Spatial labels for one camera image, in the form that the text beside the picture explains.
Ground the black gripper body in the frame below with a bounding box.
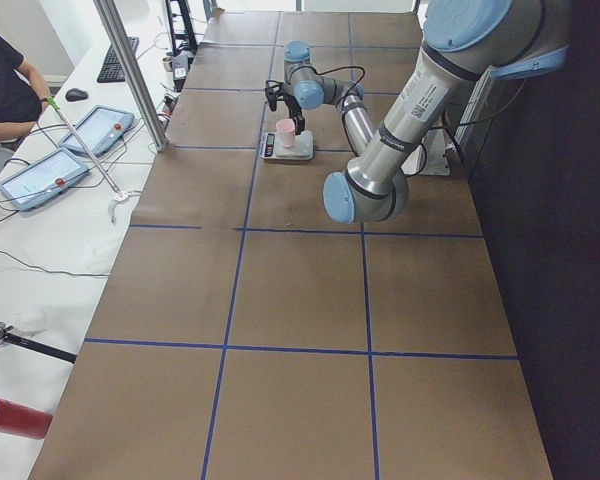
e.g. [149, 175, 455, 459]
[283, 94, 303, 120]

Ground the pink paper cup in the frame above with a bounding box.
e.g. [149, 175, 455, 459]
[276, 118, 296, 148]

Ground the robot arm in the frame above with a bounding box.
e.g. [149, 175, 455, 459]
[282, 1, 573, 224]

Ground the silver electronic kitchen scale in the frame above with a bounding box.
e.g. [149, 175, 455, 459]
[259, 130, 314, 162]

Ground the small metal cup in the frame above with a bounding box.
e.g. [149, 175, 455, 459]
[162, 56, 173, 72]

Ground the black box white label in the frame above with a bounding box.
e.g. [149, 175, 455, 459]
[171, 51, 193, 92]

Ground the black keyboard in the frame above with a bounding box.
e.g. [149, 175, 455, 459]
[96, 45, 126, 84]

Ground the far teach pendant tablet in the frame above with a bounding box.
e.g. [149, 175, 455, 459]
[75, 105, 135, 157]

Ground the teach pendant tablet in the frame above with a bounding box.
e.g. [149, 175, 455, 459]
[0, 148, 89, 212]
[75, 105, 135, 157]

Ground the black computer mouse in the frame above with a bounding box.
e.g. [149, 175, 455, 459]
[65, 88, 89, 102]

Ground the thin metal rod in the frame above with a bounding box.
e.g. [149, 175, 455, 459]
[43, 96, 130, 203]

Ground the near teach pendant tablet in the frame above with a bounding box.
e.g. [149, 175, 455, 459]
[0, 148, 89, 212]

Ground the person in black shirt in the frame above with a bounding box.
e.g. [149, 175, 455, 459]
[0, 36, 51, 143]

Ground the red cylinder bottle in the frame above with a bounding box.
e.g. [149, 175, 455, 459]
[0, 398, 53, 440]

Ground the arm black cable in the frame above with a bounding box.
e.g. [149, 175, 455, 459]
[319, 64, 526, 177]

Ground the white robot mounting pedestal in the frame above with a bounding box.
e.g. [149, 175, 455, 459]
[422, 70, 495, 176]

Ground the aluminium frame post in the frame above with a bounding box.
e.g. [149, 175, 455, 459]
[94, 0, 169, 152]

